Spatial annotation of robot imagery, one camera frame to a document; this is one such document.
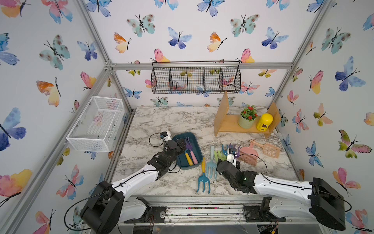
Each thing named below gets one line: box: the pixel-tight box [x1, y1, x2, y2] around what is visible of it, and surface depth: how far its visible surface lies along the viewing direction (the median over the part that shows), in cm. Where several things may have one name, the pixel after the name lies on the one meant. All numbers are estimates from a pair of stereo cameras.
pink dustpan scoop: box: [249, 139, 281, 159], surface depth 100 cm
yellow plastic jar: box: [256, 113, 274, 132], surface depth 93 cm
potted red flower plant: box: [238, 104, 259, 129], surface depth 93 cm
